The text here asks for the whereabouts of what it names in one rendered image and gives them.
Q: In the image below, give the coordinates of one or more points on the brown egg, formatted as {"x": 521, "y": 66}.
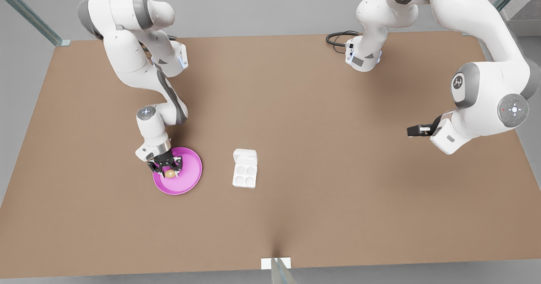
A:
{"x": 170, "y": 173}

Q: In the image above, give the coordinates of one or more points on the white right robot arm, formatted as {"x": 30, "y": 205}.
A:
{"x": 127, "y": 51}

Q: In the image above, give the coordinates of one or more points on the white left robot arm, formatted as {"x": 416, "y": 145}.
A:
{"x": 482, "y": 26}

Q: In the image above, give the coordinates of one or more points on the white egg box base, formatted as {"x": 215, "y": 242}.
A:
{"x": 244, "y": 176}

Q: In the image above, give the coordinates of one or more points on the white egg box lid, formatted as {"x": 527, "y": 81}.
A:
{"x": 245, "y": 156}

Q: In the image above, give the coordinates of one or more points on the pink round plate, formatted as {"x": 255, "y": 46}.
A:
{"x": 188, "y": 170}

